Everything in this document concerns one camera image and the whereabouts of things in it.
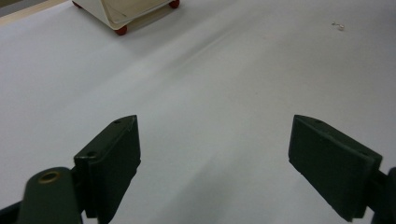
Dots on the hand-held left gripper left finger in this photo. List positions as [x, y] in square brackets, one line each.
[109, 168]

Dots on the cream jewelry box red feet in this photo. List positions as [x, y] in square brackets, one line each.
[130, 9]

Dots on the pearl earring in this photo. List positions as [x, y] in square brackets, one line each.
[341, 27]

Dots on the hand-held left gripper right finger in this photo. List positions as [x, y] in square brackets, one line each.
[333, 168]

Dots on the light wooden table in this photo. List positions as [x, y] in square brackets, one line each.
[25, 14]

